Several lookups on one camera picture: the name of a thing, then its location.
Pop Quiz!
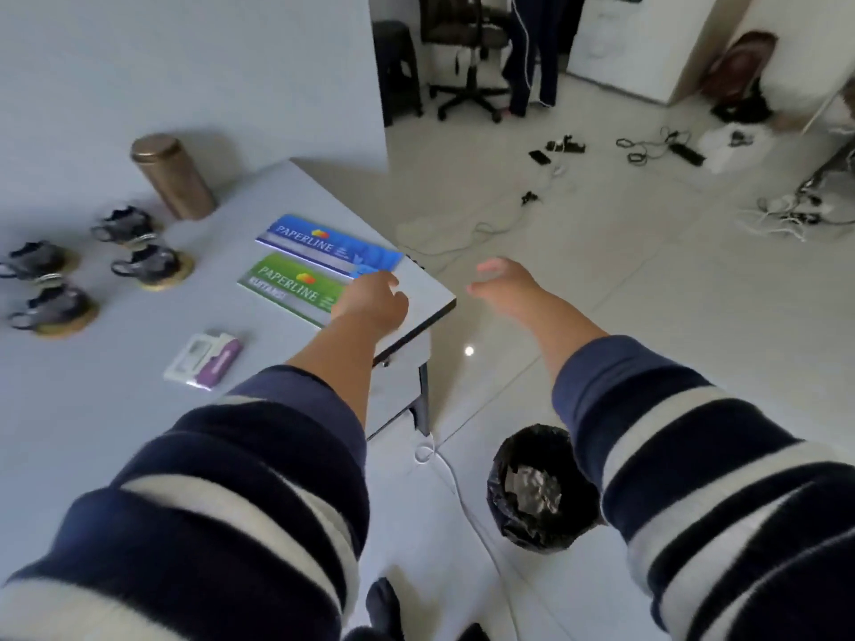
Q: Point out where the crumpled silver wrapper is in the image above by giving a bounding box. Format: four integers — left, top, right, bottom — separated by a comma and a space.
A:
504, 464, 563, 516

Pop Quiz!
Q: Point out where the person's right forearm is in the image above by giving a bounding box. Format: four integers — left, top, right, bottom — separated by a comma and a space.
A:
516, 288, 855, 641

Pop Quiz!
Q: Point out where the blue paper ream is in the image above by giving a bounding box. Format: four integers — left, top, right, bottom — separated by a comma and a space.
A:
255, 214, 406, 281

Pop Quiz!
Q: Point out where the black coiled cable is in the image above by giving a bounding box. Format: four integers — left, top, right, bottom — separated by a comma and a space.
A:
615, 127, 682, 166

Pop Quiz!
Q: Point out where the thin white cable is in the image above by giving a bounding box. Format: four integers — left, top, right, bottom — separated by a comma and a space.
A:
397, 168, 565, 257

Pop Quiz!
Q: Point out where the small grey toddler shoe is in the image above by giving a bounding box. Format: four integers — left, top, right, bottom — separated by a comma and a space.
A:
7, 283, 100, 339
110, 244, 196, 292
0, 240, 81, 281
90, 206, 163, 247

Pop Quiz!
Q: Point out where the gold cylindrical canister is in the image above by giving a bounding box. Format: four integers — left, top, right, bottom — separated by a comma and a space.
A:
130, 133, 219, 221

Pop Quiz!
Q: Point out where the white and purple small box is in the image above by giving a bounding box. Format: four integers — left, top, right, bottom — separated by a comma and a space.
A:
162, 331, 244, 392

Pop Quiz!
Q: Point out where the brown bag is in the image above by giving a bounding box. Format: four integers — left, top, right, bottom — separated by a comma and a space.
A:
699, 31, 780, 125

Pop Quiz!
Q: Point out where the black plastic stool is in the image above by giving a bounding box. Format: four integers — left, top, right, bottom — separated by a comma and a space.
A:
372, 20, 424, 128

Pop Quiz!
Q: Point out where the white floor cable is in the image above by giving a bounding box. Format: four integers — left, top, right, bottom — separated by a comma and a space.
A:
413, 430, 523, 641

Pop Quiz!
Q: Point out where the white power strip with cables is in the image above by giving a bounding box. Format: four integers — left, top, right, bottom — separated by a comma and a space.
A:
733, 176, 855, 243

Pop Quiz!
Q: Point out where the person's right hand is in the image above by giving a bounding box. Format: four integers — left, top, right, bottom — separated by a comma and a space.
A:
466, 256, 550, 319

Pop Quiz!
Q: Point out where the person's left forearm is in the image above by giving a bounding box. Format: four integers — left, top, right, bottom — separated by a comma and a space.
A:
0, 318, 388, 641

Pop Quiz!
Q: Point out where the person's left hand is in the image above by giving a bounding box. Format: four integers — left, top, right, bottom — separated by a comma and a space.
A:
330, 269, 410, 342

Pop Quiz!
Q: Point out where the bin with black bag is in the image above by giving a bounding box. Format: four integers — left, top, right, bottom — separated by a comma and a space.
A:
486, 424, 605, 555

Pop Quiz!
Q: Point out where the white cabinet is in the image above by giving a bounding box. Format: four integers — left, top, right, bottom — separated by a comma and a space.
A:
566, 0, 721, 105

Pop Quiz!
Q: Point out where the black office chair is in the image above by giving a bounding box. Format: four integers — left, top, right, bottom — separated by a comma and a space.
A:
419, 0, 514, 125

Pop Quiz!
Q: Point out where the white bag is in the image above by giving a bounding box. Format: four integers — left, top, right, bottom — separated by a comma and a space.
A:
698, 123, 776, 175

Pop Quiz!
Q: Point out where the green paper ream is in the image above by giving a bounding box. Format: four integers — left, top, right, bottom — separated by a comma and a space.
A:
237, 252, 350, 329

